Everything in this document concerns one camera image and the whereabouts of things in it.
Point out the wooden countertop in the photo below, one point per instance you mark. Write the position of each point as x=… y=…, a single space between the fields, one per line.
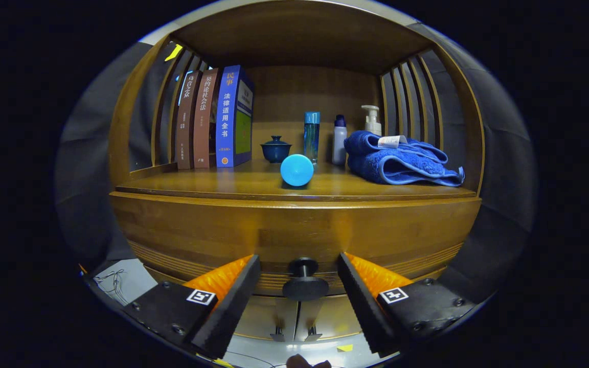
x=223 y=181

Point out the wooden cabinet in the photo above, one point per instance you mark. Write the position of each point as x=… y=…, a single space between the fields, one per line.
x=299 y=36

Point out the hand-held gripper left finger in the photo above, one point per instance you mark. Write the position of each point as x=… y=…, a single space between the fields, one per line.
x=233 y=306

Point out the dark brown book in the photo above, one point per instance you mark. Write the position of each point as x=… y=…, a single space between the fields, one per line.
x=186 y=122

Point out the blue folded towel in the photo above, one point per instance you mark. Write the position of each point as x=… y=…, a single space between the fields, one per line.
x=391 y=163

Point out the white pump bottle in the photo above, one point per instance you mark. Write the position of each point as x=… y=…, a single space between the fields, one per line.
x=372 y=125

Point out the clear blue tall bottle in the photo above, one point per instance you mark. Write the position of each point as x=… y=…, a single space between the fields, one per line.
x=311 y=135

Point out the blue cosmetic tube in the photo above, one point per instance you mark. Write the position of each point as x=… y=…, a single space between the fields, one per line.
x=297 y=170

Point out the wooden cabinet door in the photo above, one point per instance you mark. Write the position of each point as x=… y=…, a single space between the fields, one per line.
x=269 y=314
x=330 y=317

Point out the blue book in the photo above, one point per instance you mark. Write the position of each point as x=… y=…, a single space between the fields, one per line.
x=225 y=117

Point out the white bottle blue cap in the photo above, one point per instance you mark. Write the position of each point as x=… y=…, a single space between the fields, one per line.
x=339 y=143

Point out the blue lidded teacup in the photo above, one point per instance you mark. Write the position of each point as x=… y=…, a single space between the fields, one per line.
x=275 y=152

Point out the wooden drawer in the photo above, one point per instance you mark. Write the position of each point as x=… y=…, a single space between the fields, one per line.
x=294 y=230

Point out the black drawer knob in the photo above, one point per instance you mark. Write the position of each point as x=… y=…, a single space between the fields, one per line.
x=304 y=289

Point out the yellow tape piece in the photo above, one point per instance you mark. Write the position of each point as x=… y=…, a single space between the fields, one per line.
x=344 y=348

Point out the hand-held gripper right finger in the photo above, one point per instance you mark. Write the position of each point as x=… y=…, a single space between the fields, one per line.
x=363 y=306

